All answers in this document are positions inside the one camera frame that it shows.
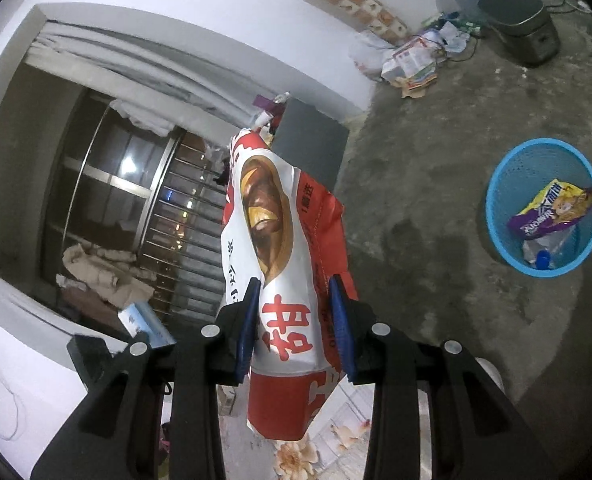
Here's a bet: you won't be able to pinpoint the blue tissue box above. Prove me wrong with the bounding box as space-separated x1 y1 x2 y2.
117 302 177 348

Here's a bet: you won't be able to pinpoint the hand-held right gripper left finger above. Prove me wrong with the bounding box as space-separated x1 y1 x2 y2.
30 276 263 480

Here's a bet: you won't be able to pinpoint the pile of paper packaging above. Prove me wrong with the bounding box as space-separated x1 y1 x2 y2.
381 12 482 98

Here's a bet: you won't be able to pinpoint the red snack bag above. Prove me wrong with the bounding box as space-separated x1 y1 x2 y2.
221 129 359 442

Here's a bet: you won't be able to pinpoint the crumpled cardboard pieces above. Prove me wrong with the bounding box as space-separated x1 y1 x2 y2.
56 242 157 308

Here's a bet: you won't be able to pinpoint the grey cabinet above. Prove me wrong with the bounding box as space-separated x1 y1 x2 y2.
271 97 351 196

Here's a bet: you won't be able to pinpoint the black rice cooker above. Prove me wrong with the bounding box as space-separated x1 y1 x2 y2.
477 0 561 67

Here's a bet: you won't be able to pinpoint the clear plastic bottle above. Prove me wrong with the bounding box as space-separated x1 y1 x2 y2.
522 237 569 268

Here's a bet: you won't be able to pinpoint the metal railing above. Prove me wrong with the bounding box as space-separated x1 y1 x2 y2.
141 132 237 321

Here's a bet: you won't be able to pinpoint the white curtain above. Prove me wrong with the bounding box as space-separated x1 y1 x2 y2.
28 20 257 136

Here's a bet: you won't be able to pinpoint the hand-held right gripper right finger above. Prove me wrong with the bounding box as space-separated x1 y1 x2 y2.
328 274 559 480

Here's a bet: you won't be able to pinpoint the white plastic bag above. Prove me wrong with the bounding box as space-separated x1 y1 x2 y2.
350 30 397 81

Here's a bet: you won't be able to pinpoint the purple snack packet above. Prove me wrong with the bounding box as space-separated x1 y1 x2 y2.
507 178 592 238

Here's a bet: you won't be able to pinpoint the blue plastic basket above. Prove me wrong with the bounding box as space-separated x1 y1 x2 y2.
486 138 592 277

